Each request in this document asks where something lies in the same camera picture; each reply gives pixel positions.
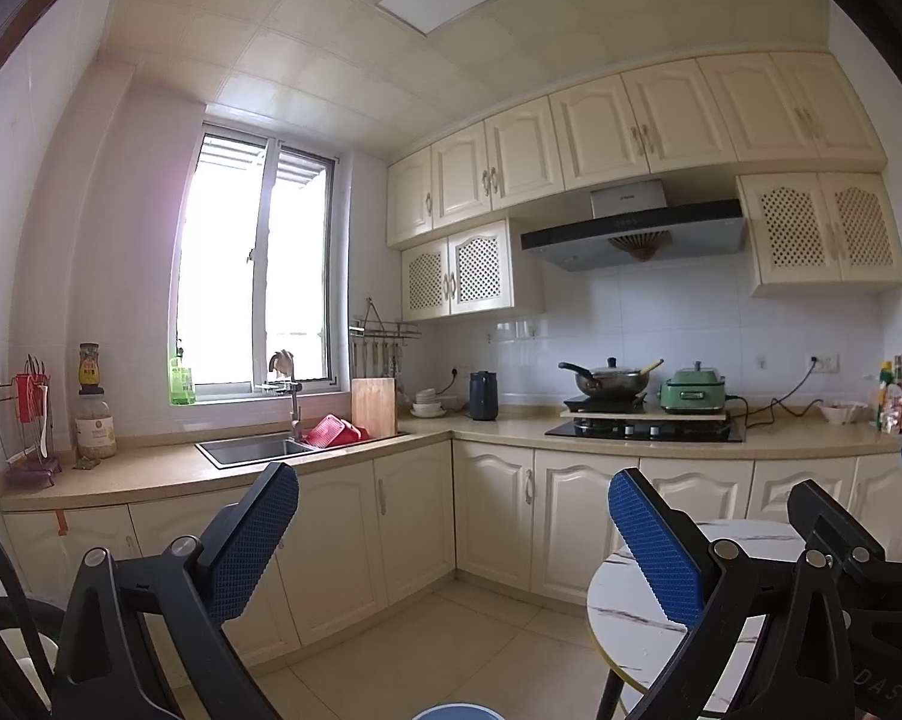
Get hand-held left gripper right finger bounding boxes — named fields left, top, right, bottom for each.
left=608, top=467, right=857, bottom=720

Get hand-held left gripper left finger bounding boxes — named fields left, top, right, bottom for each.
left=46, top=461, right=302, bottom=720

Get blue plastic bucket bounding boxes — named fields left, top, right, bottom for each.
left=413, top=703, right=508, bottom=720

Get round white marble table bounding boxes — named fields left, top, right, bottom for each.
left=586, top=517, right=861, bottom=720

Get stainless steel sink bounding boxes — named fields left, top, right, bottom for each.
left=196, top=431, right=410, bottom=472

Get shallow white bowl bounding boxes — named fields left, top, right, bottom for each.
left=818, top=401, right=870, bottom=427

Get red drain basket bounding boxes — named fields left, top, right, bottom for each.
left=304, top=414, right=373, bottom=449

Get black gas hob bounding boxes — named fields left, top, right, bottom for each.
left=544, top=416, right=746, bottom=443

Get metal kitchen faucet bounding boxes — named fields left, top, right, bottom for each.
left=269, top=350, right=303, bottom=442

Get wooden stove board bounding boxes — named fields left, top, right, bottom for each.
left=559, top=405, right=731, bottom=421

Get black portable burner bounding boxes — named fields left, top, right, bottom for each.
left=563, top=394, right=647, bottom=412

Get green electric cooking pot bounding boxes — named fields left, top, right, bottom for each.
left=659, top=361, right=728, bottom=413

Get green dish soap bottle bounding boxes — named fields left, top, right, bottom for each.
left=169, top=349, right=197, bottom=406

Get cream base cabinets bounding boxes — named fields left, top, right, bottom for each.
left=1, top=435, right=902, bottom=668

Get wooden cutting board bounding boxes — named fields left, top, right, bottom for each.
left=350, top=376, right=399, bottom=438

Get black wok with lid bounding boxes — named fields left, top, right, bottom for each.
left=558, top=358, right=666, bottom=400

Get clear glass jar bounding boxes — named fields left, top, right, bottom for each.
left=74, top=392, right=119, bottom=460

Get yellow label sauce bottle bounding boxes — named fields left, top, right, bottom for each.
left=77, top=343, right=103, bottom=395

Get dark blue kettle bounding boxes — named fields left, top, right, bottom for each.
left=469, top=370, right=501, bottom=421

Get hanging utensil rack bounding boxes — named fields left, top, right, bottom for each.
left=347, top=298, right=423, bottom=380

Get sliding kitchen window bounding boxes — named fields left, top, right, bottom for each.
left=169, top=120, right=343, bottom=407

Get wide lattice door cabinet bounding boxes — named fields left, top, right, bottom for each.
left=736, top=171, right=902, bottom=297

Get red utensil stand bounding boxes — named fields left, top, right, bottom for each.
left=0, top=354, right=63, bottom=492

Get black range hood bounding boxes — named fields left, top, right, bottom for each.
left=520, top=178, right=746, bottom=272

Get small lattice door cabinet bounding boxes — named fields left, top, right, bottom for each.
left=400, top=219, right=546, bottom=322

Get black power cable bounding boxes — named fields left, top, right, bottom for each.
left=724, top=367, right=823, bottom=428

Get cream upper wall cabinets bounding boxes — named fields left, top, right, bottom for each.
left=385, top=51, right=888, bottom=248

